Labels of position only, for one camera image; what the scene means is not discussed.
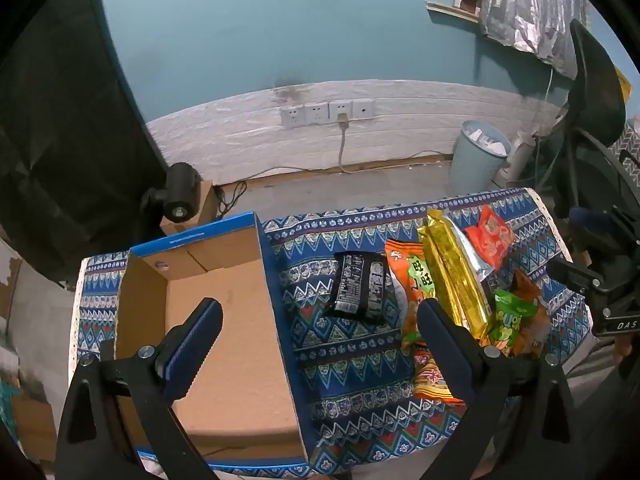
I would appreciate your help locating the large black cloth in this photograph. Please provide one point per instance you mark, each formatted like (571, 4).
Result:
(65, 150)

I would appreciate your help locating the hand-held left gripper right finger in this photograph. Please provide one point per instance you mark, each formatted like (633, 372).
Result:
(445, 350)

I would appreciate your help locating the blue patterned tablecloth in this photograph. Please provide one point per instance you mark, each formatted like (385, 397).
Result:
(360, 360)

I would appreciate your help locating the red snack packet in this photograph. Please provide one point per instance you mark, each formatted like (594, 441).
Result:
(491, 239)

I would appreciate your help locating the black office chair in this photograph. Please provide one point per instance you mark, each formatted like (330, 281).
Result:
(595, 110)

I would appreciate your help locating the wooden window sill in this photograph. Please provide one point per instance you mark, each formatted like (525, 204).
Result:
(452, 11)

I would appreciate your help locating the white floor appliance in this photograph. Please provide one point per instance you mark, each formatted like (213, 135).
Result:
(517, 160)

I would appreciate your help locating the orange snack bag green label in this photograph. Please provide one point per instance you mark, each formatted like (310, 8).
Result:
(402, 280)

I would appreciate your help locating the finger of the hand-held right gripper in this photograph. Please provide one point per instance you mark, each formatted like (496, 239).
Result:
(587, 216)
(570, 271)

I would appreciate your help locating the silver snack packet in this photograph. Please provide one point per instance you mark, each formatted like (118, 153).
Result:
(477, 260)

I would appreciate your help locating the person's grey trousers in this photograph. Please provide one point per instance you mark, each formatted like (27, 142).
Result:
(595, 370)

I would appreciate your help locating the plain orange snack bag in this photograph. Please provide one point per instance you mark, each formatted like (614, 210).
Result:
(531, 305)

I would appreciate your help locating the light blue trash bin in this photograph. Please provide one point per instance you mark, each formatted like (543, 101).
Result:
(475, 160)

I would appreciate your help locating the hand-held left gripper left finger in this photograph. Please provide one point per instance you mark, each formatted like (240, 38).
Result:
(192, 345)

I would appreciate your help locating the yellow orange patterned snack packet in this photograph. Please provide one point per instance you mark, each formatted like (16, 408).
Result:
(431, 380)

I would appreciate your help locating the black snack packet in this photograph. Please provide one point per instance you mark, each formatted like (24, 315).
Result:
(357, 285)

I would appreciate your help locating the white wall socket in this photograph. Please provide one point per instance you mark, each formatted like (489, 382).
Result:
(291, 117)
(363, 109)
(340, 109)
(316, 114)

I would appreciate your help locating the cardboard box blue rim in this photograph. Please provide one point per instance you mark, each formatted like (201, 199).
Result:
(230, 320)

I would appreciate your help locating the silver foil curtain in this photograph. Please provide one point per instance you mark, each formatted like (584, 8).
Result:
(530, 5)

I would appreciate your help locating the long gold snack packet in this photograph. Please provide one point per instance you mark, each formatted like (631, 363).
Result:
(462, 255)
(450, 285)

